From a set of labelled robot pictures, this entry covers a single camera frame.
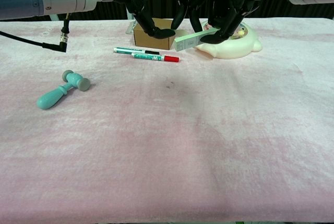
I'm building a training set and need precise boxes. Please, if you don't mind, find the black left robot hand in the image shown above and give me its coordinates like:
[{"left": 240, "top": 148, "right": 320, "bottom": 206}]
[{"left": 116, "top": 0, "right": 193, "bottom": 40}]

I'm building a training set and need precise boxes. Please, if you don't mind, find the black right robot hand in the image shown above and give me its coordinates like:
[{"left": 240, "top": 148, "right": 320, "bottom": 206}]
[{"left": 189, "top": 0, "right": 260, "bottom": 45}]

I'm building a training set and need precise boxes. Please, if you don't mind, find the pale green card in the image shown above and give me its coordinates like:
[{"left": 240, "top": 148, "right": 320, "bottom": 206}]
[{"left": 174, "top": 27, "right": 220, "bottom": 52}]

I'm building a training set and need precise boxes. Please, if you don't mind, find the brown cardboard box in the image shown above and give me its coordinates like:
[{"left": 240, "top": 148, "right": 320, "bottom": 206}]
[{"left": 133, "top": 18, "right": 177, "bottom": 51}]

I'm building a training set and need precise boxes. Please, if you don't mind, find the cream cartoon animal toy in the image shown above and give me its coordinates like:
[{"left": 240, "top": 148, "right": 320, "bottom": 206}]
[{"left": 195, "top": 19, "right": 263, "bottom": 60}]

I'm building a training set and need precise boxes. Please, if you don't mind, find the marker pen with black cap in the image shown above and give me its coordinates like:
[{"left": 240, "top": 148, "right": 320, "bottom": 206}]
[{"left": 113, "top": 47, "right": 160, "bottom": 55}]

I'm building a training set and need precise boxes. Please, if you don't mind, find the marker pen with red cap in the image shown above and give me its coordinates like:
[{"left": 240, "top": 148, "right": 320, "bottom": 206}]
[{"left": 131, "top": 52, "right": 180, "bottom": 63}]

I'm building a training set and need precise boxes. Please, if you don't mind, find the teal toy hammer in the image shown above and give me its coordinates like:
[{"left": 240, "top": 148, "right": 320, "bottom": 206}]
[{"left": 36, "top": 69, "right": 91, "bottom": 110}]

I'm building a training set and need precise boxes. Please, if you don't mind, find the pink fuzzy table cloth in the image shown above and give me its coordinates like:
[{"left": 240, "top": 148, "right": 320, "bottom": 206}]
[{"left": 0, "top": 17, "right": 334, "bottom": 223}]

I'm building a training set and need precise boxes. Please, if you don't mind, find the black cable with connector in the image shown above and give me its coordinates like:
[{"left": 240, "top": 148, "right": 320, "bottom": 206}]
[{"left": 0, "top": 12, "right": 71, "bottom": 53}]

